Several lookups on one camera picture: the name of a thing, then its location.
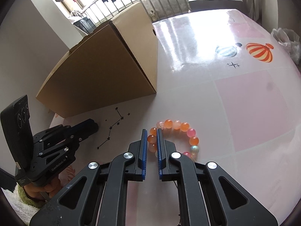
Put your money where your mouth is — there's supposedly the black folding rack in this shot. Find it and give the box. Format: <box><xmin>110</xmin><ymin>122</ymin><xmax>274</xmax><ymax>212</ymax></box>
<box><xmin>73</xmin><ymin>17</ymin><xmax>96</xmax><ymax>34</ymax></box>

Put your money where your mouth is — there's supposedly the metal balcony railing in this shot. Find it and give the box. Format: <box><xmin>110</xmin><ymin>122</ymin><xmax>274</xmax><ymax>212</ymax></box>
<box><xmin>79</xmin><ymin>0</ymin><xmax>190</xmax><ymax>25</ymax></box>

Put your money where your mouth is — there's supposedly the left hand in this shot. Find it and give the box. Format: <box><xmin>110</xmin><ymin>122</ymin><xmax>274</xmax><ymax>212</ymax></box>
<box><xmin>24</xmin><ymin>177</ymin><xmax>62</xmax><ymax>200</ymax></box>

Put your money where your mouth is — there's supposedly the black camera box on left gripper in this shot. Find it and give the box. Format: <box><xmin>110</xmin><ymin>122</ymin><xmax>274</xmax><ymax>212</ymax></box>
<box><xmin>1</xmin><ymin>95</ymin><xmax>34</xmax><ymax>169</ymax></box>

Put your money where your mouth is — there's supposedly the grey cabinet on balcony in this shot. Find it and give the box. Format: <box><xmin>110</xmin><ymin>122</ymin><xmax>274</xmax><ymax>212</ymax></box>
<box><xmin>188</xmin><ymin>0</ymin><xmax>247</xmax><ymax>15</ymax></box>

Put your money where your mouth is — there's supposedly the orange bead bracelet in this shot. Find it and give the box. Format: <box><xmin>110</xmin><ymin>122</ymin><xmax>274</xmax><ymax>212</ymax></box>
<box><xmin>147</xmin><ymin>119</ymin><xmax>200</xmax><ymax>162</ymax></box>

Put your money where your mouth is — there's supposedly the white bag by table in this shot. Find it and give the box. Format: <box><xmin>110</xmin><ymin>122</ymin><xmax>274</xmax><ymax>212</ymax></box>
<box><xmin>271</xmin><ymin>28</ymin><xmax>301</xmax><ymax>65</ymax></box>

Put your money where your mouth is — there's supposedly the large brown cardboard box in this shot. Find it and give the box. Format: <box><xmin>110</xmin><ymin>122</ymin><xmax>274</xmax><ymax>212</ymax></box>
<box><xmin>36</xmin><ymin>3</ymin><xmax>158</xmax><ymax>118</ymax></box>

